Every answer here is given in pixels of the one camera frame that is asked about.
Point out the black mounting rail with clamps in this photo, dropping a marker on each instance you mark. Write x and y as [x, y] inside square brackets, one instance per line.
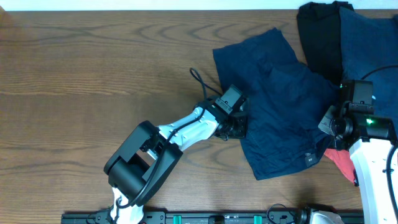
[278, 213]

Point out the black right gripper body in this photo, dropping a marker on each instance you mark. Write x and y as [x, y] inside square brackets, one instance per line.
[329, 124]

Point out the red garment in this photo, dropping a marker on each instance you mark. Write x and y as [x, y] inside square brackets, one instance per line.
[343, 162]

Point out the navy blue shorts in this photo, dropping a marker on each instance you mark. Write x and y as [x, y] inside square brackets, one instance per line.
[286, 104]

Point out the black shirt with lettering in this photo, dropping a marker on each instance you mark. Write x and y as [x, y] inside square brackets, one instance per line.
[319, 28]

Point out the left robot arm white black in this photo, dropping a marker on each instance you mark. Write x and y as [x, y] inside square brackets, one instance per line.
[140, 166]

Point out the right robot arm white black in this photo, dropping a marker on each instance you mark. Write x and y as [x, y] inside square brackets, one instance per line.
[372, 144]

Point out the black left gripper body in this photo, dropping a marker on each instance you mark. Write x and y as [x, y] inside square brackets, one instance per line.
[238, 130]

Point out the dark blue garment in pile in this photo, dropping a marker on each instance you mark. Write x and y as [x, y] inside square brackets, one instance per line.
[369, 50]

